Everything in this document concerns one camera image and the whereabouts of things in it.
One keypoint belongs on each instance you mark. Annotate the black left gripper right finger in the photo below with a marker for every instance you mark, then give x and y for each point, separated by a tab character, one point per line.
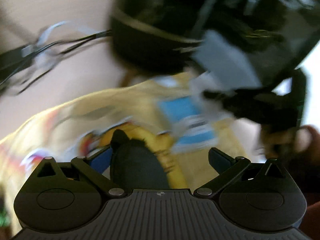
229	169

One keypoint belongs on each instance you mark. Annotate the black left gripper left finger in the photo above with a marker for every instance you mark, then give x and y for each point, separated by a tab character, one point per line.
92	169

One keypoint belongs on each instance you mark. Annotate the white wipe cloth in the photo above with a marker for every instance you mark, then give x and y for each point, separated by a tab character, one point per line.
226	66

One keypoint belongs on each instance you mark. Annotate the person right hand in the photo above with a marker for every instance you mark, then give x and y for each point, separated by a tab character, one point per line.
303	140

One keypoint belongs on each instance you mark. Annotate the yellow printed cloth mat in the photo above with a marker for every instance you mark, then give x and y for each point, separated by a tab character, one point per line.
74	128

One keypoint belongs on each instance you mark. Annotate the blue white tissue pack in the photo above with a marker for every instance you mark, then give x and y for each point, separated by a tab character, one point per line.
188	126

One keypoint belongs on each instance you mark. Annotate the black round humidifier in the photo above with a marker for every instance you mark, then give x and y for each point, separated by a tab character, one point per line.
158	37

